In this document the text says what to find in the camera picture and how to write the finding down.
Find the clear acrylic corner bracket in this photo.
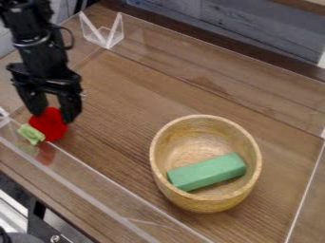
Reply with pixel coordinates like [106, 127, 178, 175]
[79, 12, 125, 49]

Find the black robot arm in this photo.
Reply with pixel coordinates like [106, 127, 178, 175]
[0, 0, 83, 123]

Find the red plush tomato green stem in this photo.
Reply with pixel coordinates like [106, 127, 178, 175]
[18, 107, 67, 145]

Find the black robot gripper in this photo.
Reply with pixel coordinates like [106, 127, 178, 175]
[7, 34, 83, 123]

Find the black cable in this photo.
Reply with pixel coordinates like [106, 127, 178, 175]
[0, 226, 14, 243]

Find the wooden bowl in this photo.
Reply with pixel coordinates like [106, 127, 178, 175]
[150, 115, 262, 214]

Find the green rectangular block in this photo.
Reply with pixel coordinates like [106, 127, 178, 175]
[166, 152, 246, 192]

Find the black metal table frame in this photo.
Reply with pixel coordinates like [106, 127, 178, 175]
[27, 199, 94, 243]

